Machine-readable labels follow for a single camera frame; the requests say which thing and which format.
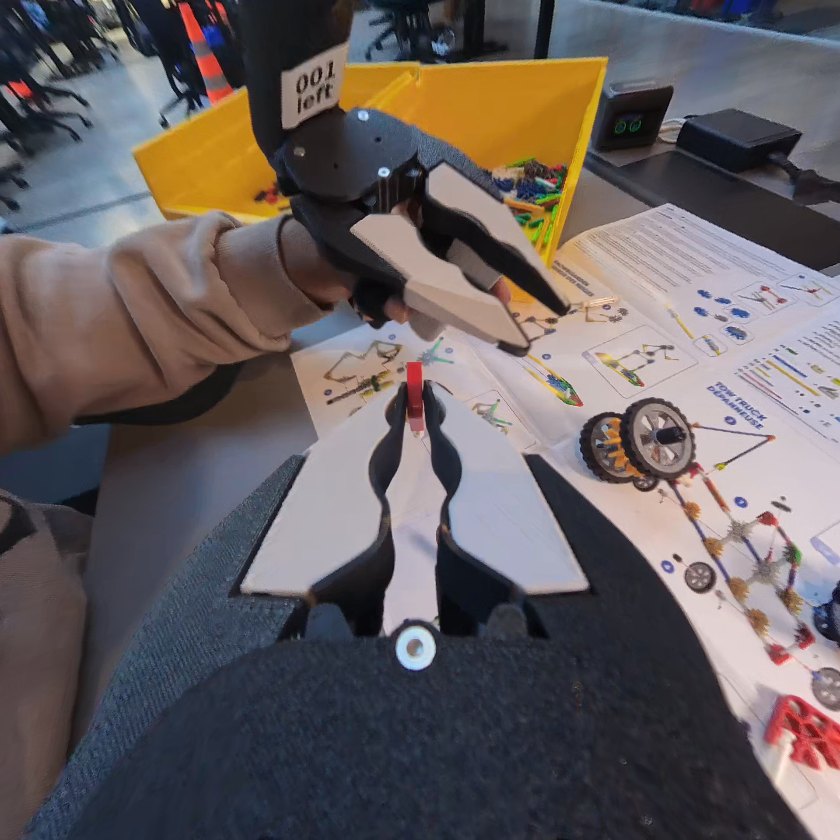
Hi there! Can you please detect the toy wheel pair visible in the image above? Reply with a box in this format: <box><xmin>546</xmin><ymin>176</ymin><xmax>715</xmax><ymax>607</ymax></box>
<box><xmin>581</xmin><ymin>398</ymin><xmax>699</xmax><ymax>493</ymax></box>

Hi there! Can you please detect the small black digital clock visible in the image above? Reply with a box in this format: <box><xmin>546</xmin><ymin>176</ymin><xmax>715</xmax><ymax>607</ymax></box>
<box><xmin>594</xmin><ymin>79</ymin><xmax>674</xmax><ymax>152</ymax></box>

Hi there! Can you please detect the black office chair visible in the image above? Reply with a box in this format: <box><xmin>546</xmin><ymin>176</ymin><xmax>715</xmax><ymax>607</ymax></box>
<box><xmin>365</xmin><ymin>0</ymin><xmax>460</xmax><ymax>64</ymax></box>
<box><xmin>0</xmin><ymin>0</ymin><xmax>93</xmax><ymax>145</ymax></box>

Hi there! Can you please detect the black power adapter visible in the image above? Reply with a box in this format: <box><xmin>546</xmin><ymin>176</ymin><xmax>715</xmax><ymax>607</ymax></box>
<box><xmin>676</xmin><ymin>108</ymin><xmax>804</xmax><ymax>174</ymax></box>

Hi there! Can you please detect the person's left hand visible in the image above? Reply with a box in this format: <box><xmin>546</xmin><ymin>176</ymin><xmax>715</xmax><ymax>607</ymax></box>
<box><xmin>279</xmin><ymin>217</ymin><xmax>421</xmax><ymax>329</ymax></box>

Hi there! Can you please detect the detached toy model section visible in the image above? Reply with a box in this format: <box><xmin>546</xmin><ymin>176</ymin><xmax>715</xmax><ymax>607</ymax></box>
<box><xmin>812</xmin><ymin>584</ymin><xmax>840</xmax><ymax>644</ymax></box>

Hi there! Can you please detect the colourful construction toy model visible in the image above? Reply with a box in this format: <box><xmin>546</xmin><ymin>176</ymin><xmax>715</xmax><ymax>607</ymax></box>
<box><xmin>766</xmin><ymin>693</ymin><xmax>840</xmax><ymax>771</ymax></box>

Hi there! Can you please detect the person's upper body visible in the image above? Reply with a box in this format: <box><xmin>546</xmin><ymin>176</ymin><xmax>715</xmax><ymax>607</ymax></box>
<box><xmin>0</xmin><ymin>493</ymin><xmax>93</xmax><ymax>840</ymax></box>

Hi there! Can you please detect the orange traffic cone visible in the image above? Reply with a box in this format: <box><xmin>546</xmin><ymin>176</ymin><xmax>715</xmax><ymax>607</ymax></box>
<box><xmin>178</xmin><ymin>0</ymin><xmax>235</xmax><ymax>106</ymax></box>

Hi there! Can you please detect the person's left forearm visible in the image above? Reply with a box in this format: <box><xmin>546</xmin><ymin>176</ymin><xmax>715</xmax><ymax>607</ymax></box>
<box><xmin>0</xmin><ymin>210</ymin><xmax>329</xmax><ymax>454</ymax></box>

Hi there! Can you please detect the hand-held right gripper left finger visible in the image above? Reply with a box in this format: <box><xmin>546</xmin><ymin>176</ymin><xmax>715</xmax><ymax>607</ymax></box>
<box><xmin>238</xmin><ymin>384</ymin><xmax>410</xmax><ymax>628</ymax></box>

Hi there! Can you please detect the yellow plastic bin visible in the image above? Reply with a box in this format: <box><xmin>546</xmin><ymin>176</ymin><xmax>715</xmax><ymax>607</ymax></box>
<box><xmin>132</xmin><ymin>63</ymin><xmax>421</xmax><ymax>224</ymax></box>
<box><xmin>329</xmin><ymin>56</ymin><xmax>609</xmax><ymax>270</ymax></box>

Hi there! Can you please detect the white instruction sheet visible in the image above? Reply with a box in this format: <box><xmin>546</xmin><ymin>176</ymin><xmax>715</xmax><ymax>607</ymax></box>
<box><xmin>289</xmin><ymin>204</ymin><xmax>840</xmax><ymax>840</ymax></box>

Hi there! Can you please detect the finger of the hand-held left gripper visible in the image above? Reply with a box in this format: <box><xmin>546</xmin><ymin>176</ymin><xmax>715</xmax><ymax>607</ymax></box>
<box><xmin>348</xmin><ymin>210</ymin><xmax>532</xmax><ymax>355</ymax></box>
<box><xmin>420</xmin><ymin>161</ymin><xmax>572</xmax><ymax>319</ymax></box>

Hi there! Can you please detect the black power cable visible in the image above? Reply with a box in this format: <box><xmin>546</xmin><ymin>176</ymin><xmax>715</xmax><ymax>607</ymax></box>
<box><xmin>768</xmin><ymin>151</ymin><xmax>840</xmax><ymax>207</ymax></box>

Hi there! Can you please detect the short red toy rod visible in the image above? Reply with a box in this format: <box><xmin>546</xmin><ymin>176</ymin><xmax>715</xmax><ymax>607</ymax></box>
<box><xmin>405</xmin><ymin>361</ymin><xmax>427</xmax><ymax>437</ymax></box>

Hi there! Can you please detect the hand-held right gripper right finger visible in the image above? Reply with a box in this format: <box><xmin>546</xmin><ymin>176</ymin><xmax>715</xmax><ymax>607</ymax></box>
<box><xmin>423</xmin><ymin>384</ymin><xmax>590</xmax><ymax>628</ymax></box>

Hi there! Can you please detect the pile of loose toy pieces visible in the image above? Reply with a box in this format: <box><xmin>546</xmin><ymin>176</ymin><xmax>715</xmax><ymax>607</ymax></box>
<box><xmin>493</xmin><ymin>158</ymin><xmax>568</xmax><ymax>244</ymax></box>

